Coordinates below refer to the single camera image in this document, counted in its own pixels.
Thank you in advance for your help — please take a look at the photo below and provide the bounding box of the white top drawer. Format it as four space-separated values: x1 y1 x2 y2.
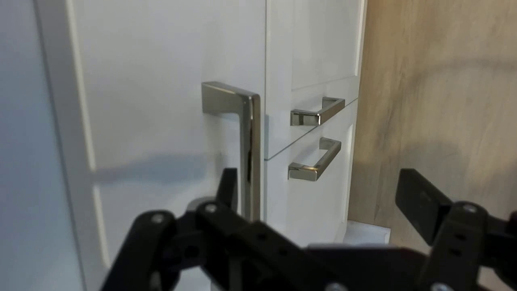
36 0 265 272

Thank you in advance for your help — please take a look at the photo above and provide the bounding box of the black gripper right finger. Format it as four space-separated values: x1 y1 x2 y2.
396 169 517 291

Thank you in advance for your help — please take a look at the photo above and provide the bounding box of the silver door handle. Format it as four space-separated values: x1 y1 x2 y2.
288 138 342 182
289 98 346 127

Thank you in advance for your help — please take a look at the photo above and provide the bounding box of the silver left door handle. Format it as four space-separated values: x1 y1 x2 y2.
288 138 342 182

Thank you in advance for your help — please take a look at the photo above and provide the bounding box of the white right cabinet door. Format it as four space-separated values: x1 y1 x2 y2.
263 0 368 161

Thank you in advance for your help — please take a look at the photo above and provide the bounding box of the silver drawer handle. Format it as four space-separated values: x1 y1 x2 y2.
202 82 262 221

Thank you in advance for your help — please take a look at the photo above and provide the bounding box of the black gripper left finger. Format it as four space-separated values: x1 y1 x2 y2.
100 169 302 291

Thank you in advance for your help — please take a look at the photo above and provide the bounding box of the silver right door handle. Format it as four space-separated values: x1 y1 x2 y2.
289 98 346 127

